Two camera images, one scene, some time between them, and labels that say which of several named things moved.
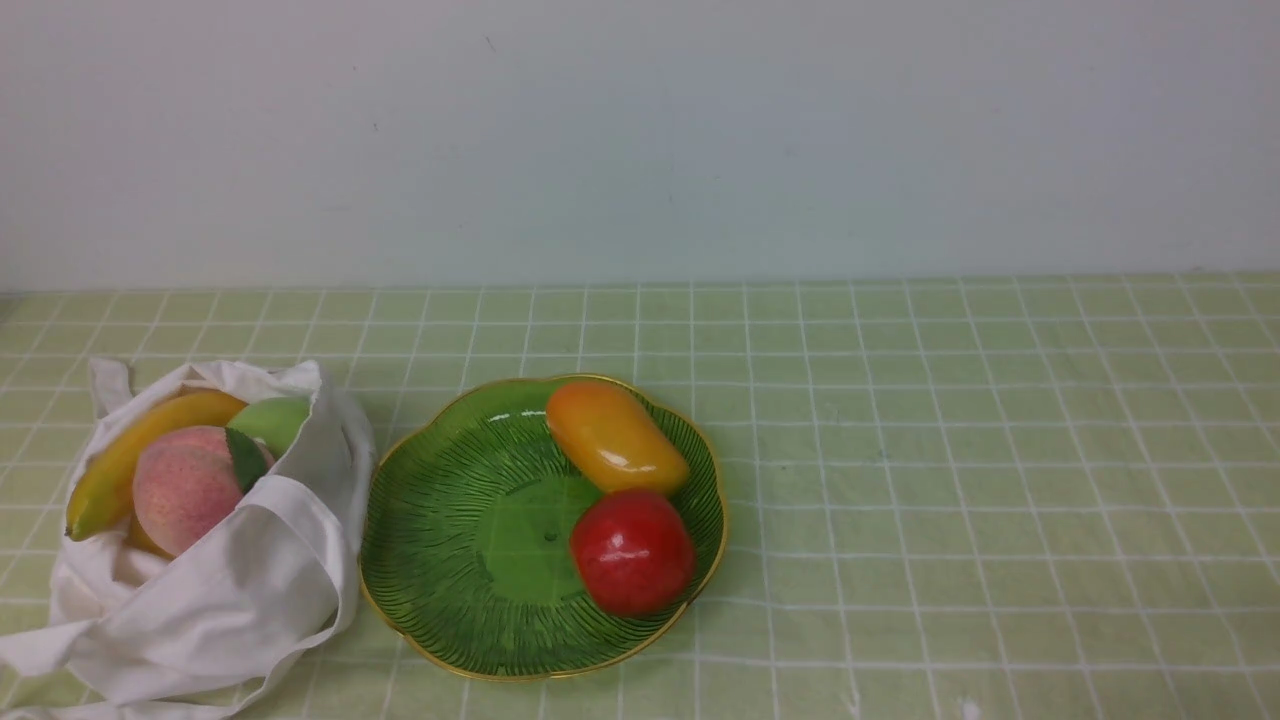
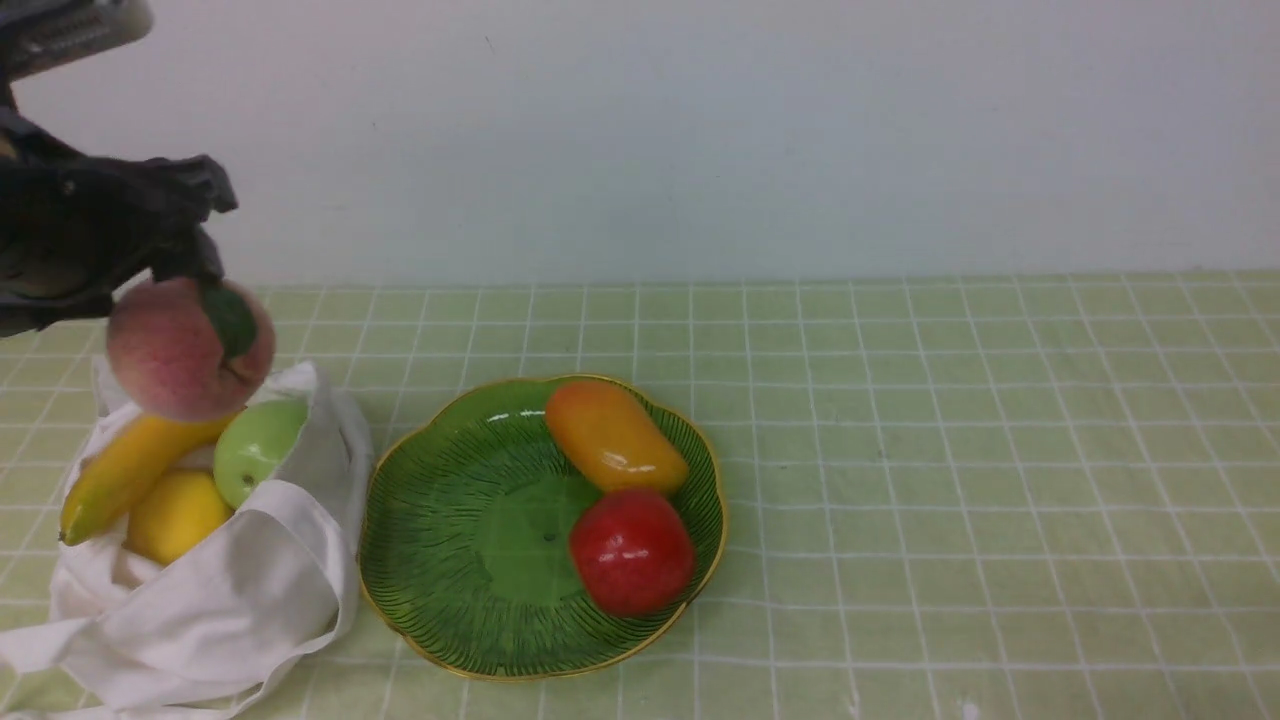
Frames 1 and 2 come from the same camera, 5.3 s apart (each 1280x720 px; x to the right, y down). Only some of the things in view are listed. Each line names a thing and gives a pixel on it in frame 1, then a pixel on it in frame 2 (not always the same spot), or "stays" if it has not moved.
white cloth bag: x=140 y=636 stays
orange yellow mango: x=611 y=442 stays
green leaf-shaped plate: x=467 y=529 stays
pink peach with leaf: x=187 y=480 → x=188 y=349
